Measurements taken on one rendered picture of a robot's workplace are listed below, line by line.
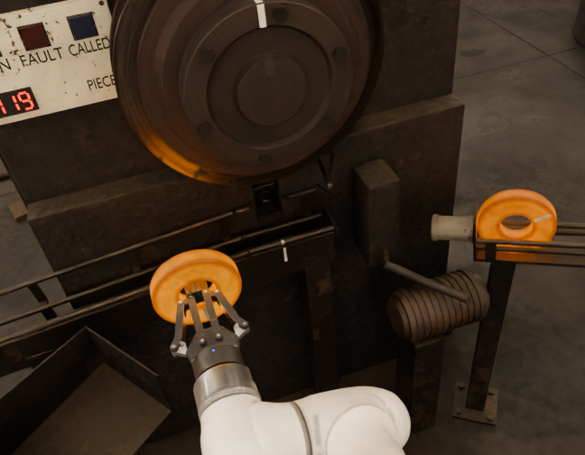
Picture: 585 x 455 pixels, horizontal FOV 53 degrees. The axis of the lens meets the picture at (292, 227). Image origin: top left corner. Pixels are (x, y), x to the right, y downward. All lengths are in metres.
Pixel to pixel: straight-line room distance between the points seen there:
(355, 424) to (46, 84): 0.77
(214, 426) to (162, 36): 0.57
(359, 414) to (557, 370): 1.25
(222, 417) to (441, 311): 0.71
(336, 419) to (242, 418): 0.12
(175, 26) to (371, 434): 0.63
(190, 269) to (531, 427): 1.18
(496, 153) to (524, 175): 0.19
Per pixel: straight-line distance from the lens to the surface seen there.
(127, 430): 1.18
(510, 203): 1.27
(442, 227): 1.32
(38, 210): 1.26
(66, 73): 1.13
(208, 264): 0.98
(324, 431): 0.81
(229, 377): 0.84
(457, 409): 1.82
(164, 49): 0.94
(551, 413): 1.89
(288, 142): 1.01
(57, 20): 1.10
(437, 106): 1.37
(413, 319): 1.36
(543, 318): 2.10
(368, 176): 1.27
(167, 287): 1.00
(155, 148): 1.05
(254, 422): 0.80
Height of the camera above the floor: 1.56
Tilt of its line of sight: 41 degrees down
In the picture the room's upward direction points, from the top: 7 degrees counter-clockwise
